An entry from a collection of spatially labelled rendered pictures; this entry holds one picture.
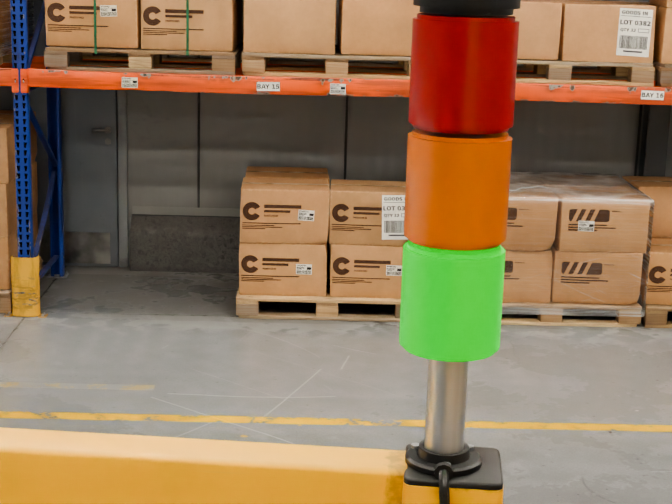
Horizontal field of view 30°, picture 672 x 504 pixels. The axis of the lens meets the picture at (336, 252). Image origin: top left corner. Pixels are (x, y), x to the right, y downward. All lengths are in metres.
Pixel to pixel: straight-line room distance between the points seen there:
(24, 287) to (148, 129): 1.78
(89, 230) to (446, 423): 9.04
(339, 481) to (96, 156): 8.92
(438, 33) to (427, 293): 0.12
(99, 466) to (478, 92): 0.27
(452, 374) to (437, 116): 0.13
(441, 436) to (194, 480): 0.13
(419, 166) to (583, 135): 9.05
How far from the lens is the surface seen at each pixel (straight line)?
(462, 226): 0.59
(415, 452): 0.65
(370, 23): 8.05
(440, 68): 0.58
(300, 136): 9.42
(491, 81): 0.58
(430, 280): 0.60
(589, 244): 8.37
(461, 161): 0.58
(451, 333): 0.60
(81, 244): 9.67
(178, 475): 0.65
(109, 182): 9.54
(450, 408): 0.63
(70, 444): 0.67
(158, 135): 9.50
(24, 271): 8.36
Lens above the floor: 2.35
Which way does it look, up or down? 13 degrees down
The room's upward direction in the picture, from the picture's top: 2 degrees clockwise
